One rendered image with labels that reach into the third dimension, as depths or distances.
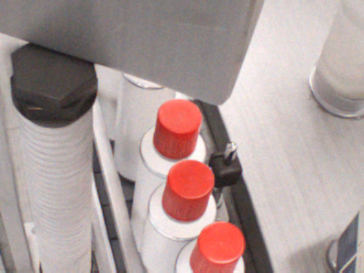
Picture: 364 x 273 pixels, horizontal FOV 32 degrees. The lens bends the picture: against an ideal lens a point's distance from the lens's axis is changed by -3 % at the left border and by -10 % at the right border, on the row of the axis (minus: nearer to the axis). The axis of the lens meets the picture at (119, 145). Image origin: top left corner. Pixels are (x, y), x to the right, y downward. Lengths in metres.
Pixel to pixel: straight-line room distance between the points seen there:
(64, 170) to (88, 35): 0.07
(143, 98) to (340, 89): 0.28
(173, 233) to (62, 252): 0.14
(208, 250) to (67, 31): 0.23
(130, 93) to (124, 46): 0.34
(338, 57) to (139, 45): 0.52
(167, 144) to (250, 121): 0.27
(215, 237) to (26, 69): 0.23
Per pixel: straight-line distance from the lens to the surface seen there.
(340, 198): 0.73
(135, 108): 0.58
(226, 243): 0.44
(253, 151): 0.73
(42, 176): 0.29
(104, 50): 0.24
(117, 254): 0.65
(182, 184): 0.45
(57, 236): 0.34
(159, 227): 0.49
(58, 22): 0.24
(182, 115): 0.49
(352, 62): 0.72
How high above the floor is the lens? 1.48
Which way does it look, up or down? 57 degrees down
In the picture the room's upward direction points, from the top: 5 degrees clockwise
